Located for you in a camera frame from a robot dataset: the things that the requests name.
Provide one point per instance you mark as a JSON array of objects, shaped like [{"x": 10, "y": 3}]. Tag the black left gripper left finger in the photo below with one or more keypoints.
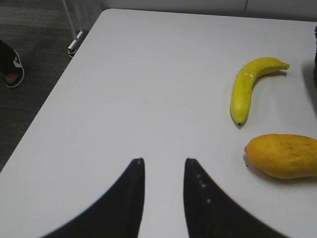
[{"x": 116, "y": 214}]

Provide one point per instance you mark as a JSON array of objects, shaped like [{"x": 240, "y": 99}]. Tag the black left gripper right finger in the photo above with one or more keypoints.
[{"x": 210, "y": 213}]

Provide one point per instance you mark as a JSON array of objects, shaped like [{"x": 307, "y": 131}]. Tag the dark woven rectangular basket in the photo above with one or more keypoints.
[{"x": 315, "y": 61}]

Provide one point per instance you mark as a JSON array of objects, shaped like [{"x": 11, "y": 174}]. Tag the orange-yellow mango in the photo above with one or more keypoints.
[{"x": 283, "y": 156}]

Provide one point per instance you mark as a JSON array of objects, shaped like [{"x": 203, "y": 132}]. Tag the yellow banana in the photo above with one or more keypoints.
[{"x": 243, "y": 85}]

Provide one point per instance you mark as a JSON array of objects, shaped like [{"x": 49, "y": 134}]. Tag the black and white shoe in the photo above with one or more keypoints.
[{"x": 11, "y": 66}]

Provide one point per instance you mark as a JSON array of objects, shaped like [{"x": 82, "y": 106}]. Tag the white metal frame leg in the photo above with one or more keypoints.
[{"x": 78, "y": 21}]

